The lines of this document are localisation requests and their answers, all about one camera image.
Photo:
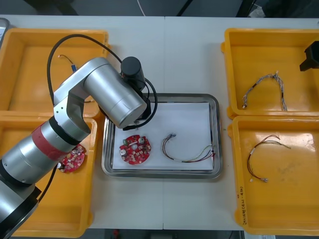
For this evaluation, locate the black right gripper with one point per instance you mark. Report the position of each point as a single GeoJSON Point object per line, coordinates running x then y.
{"type": "Point", "coordinates": [312, 53]}

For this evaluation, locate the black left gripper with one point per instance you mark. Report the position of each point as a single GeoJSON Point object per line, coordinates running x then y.
{"type": "Point", "coordinates": [147, 110]}

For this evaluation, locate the steel tray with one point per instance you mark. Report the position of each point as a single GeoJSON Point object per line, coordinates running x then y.
{"type": "Point", "coordinates": [159, 174]}
{"type": "Point", "coordinates": [3, 23]}

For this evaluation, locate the silver-grey left robot arm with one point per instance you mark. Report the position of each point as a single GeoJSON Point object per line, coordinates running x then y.
{"type": "Point", "coordinates": [112, 94]}

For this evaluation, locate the yellow-orange plastic bin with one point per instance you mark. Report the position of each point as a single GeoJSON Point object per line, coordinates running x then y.
{"type": "Point", "coordinates": [62, 199]}
{"type": "Point", "coordinates": [274, 62]}
{"type": "Point", "coordinates": [286, 204]}
{"type": "Point", "coordinates": [32, 74]}

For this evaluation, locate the white paper sheet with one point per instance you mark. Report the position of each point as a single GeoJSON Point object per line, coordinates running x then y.
{"type": "Point", "coordinates": [184, 119]}

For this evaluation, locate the round red circuit board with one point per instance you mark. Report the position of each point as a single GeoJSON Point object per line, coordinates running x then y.
{"type": "Point", "coordinates": [135, 152]}
{"type": "Point", "coordinates": [73, 161]}

